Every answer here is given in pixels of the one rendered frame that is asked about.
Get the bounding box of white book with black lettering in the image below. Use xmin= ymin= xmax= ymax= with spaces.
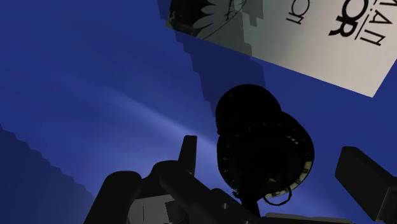
xmin=165 ymin=0 xmax=397 ymax=99

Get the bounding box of black round object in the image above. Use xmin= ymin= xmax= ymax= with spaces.
xmin=214 ymin=83 xmax=316 ymax=218

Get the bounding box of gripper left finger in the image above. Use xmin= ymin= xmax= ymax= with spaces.
xmin=83 ymin=135 xmax=265 ymax=224

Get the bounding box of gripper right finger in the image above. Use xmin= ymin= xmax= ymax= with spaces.
xmin=335 ymin=146 xmax=397 ymax=224

